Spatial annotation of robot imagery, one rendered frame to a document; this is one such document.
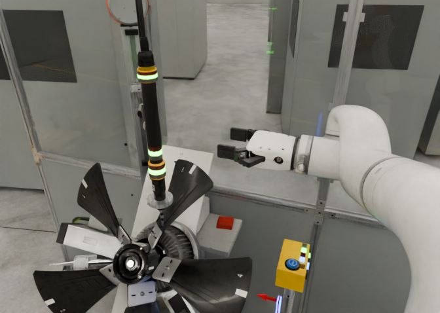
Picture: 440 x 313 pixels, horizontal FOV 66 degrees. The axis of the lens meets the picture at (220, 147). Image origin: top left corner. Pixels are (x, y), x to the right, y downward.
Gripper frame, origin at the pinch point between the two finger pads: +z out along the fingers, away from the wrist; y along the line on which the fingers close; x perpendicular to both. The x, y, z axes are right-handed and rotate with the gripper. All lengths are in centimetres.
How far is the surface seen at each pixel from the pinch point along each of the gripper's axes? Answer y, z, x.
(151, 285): -3, 24, -54
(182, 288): -5.8, 11.3, -47.1
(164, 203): -2.9, 16.6, -20.0
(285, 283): 21, -16, -64
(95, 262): 0, 48, -56
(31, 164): 136, 240, -131
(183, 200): 9.7, 17.4, -28.0
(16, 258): 63, 192, -166
